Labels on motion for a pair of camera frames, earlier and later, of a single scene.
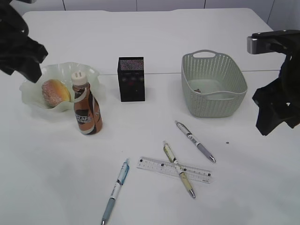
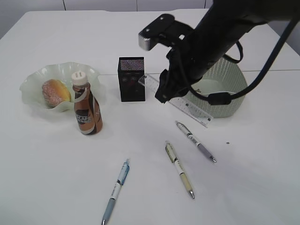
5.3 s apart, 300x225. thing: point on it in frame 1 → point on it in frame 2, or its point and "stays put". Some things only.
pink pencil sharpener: x=131 y=84 stays put
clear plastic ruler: x=190 y=172 → x=182 y=105
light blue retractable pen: x=120 y=182 stays put
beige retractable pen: x=168 y=152 stays put
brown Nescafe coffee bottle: x=88 y=115 stays put
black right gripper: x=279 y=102 → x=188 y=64
